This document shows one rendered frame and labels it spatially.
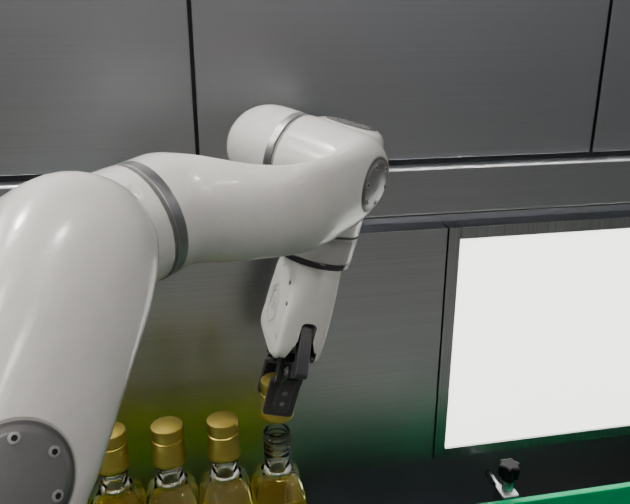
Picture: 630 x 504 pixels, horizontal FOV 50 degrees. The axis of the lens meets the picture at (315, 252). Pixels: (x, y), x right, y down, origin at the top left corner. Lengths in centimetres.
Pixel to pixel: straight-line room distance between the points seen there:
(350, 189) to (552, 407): 61
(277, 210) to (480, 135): 44
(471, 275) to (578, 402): 28
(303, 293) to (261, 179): 19
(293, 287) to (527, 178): 37
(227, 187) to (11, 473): 23
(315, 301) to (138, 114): 30
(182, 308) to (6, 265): 49
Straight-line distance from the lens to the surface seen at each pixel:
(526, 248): 90
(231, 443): 74
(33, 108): 79
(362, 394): 90
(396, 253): 83
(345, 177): 50
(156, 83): 77
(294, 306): 63
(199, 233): 46
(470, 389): 96
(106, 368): 34
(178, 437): 73
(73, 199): 35
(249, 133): 57
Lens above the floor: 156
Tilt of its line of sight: 19 degrees down
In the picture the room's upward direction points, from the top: straight up
